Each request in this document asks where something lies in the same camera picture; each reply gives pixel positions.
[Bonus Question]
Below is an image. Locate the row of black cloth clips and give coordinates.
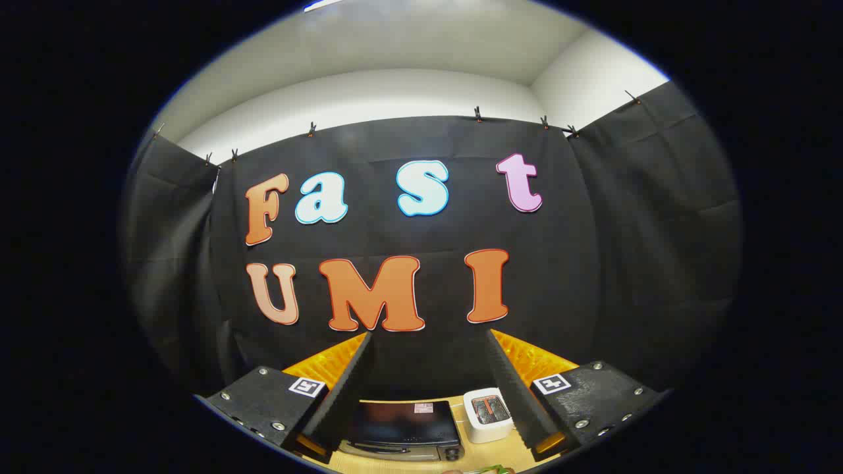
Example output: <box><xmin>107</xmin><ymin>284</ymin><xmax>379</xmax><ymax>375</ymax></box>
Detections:
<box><xmin>153</xmin><ymin>91</ymin><xmax>643</xmax><ymax>165</ymax></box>

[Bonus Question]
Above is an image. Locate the black toaster oven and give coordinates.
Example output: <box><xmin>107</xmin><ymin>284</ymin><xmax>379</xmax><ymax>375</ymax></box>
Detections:
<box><xmin>337</xmin><ymin>398</ymin><xmax>466</xmax><ymax>463</ymax></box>

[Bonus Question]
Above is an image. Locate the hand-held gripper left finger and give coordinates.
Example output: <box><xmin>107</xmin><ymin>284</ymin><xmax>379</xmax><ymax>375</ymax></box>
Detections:
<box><xmin>196</xmin><ymin>331</ymin><xmax>375</xmax><ymax>463</ymax></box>

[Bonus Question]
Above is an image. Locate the black backdrop cloth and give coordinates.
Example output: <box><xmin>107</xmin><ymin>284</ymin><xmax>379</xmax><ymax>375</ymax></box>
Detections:
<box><xmin>122</xmin><ymin>80</ymin><xmax>744</xmax><ymax>402</ymax></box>

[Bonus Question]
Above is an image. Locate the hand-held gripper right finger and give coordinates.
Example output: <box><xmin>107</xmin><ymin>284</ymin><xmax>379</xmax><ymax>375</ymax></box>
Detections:
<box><xmin>486</xmin><ymin>329</ymin><xmax>666</xmax><ymax>461</ymax></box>

